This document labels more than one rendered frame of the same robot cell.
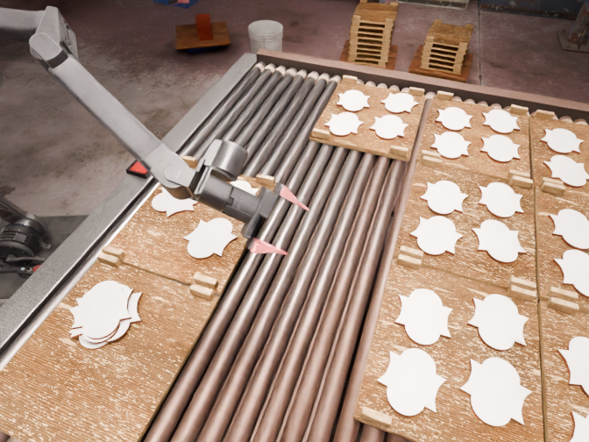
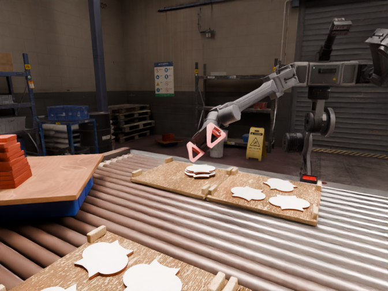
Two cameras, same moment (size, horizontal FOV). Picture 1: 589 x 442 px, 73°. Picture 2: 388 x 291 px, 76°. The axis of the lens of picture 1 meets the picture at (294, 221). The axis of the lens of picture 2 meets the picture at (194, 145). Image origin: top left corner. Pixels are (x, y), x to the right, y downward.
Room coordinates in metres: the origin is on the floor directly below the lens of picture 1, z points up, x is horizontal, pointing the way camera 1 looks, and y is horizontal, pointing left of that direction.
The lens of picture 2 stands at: (0.62, -0.75, 1.37)
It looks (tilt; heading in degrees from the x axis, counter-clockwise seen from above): 13 degrees down; 100
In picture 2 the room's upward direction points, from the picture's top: straight up
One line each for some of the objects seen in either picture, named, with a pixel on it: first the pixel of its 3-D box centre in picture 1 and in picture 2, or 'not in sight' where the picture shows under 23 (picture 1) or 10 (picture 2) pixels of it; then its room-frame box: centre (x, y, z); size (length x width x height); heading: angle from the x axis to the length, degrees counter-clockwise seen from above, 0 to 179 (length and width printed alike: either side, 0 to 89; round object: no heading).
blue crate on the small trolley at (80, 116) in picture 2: not in sight; (68, 112); (-2.03, 2.82, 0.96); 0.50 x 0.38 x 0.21; 178
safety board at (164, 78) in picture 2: not in sight; (163, 79); (-1.35, 5.91, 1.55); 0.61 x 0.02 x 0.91; 163
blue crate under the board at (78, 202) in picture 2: not in sight; (45, 189); (-0.13, 0.06, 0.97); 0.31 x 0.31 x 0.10; 20
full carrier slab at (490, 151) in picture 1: (476, 133); not in sight; (1.15, -0.64, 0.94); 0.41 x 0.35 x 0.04; 159
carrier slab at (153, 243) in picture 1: (197, 217); (267, 192); (0.76, 0.28, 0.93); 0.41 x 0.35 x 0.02; 161
